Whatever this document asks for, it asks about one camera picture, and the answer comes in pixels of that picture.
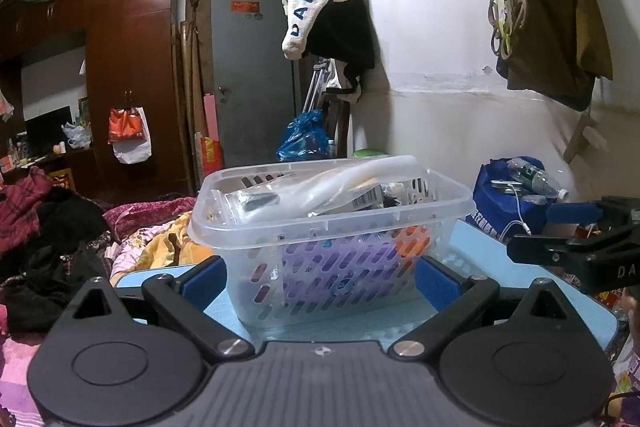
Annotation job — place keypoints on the brown wooden wardrobe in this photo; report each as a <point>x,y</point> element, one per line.
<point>130,32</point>

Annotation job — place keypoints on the metal crutches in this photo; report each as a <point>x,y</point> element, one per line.
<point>317,82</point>

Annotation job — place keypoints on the red plaid blanket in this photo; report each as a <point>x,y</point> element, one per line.
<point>20,207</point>

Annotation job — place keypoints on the yellow patterned blanket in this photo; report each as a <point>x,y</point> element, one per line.
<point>160,252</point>

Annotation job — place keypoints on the green lidded container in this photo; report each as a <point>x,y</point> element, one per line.
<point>370,153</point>

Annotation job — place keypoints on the clear plastic water bottle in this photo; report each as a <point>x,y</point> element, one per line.
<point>535,177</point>

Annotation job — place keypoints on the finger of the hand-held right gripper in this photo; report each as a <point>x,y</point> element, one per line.
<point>570,212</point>
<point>540,251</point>

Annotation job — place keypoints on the dark wooden chair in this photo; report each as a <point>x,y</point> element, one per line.
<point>340,122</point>

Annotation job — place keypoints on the black television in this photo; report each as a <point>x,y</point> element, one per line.
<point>47,129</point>

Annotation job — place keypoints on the grey door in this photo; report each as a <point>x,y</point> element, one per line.
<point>250,82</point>

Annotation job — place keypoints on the orange white plastic bag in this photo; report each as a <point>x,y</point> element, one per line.
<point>127,129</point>

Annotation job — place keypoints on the teal cutting mat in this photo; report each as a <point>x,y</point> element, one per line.
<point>485,267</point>

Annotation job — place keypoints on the pink board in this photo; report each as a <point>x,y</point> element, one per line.
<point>210,127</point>

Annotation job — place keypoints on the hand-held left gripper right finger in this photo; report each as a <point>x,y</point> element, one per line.
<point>437,282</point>

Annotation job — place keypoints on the crumpled white plastic bag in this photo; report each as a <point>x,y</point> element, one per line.
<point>77,134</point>

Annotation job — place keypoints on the pink floral blanket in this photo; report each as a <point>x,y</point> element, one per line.
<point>150,212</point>

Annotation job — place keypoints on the large purple packet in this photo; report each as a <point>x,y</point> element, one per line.
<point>325,267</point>

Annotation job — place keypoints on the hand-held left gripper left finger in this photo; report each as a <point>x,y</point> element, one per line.
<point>205,282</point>

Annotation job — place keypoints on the blue plastic bag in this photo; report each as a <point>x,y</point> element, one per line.
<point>302,137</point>

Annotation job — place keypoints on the wooden bracket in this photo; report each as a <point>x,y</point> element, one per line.
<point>580,139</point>

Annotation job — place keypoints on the wooden boards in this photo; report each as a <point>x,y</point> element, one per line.
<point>192,82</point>

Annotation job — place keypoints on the white plastic basket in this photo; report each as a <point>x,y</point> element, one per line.
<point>250,257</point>

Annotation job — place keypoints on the black clothes pile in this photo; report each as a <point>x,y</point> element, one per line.
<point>60,217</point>

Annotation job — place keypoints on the red door sticker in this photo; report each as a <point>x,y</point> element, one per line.
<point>244,8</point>

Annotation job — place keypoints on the blue shopping bag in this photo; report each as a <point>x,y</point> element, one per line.
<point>492,207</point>

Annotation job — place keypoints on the olive hanging garment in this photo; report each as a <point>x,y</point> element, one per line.
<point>550,32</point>

